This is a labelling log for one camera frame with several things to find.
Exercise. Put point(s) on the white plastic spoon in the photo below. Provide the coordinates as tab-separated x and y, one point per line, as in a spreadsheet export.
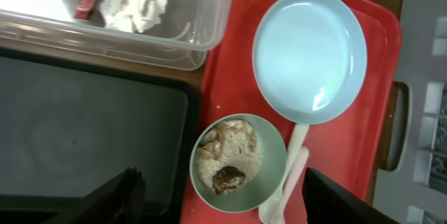
267	210

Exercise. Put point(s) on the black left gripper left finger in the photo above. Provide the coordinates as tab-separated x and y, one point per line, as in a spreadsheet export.
120	200

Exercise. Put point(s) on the grey dishwasher rack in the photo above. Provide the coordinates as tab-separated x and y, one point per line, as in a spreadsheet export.
415	191

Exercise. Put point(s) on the green bowl with food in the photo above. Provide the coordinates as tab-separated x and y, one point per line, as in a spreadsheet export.
237	163

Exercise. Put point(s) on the black plastic tray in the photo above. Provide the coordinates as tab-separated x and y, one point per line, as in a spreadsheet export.
67	128

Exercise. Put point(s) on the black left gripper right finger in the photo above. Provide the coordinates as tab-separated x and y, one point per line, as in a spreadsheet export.
326	202

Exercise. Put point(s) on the light blue plate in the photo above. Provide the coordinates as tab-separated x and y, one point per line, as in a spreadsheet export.
309	59

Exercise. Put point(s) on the white plastic fork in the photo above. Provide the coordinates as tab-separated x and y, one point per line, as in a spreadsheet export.
291	182

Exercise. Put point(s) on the red serving tray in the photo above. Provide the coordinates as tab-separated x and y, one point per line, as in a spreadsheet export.
344	149

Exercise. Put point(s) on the clear plastic waste bin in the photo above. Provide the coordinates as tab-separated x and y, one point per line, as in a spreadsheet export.
188	30

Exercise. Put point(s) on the white tissue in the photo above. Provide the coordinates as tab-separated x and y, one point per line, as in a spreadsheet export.
133	16

